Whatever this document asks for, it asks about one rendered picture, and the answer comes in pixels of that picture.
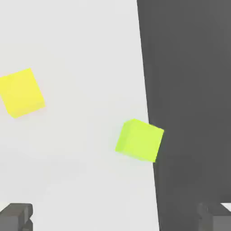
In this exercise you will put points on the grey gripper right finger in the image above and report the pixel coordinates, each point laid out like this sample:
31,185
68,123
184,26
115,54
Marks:
218,220

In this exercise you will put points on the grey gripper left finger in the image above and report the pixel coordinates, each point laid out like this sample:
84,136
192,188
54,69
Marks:
12,217

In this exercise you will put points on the small lime green cube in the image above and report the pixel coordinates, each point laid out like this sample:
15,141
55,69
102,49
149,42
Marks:
139,140

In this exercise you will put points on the small yellow cube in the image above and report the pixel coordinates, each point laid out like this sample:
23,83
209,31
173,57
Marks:
20,93

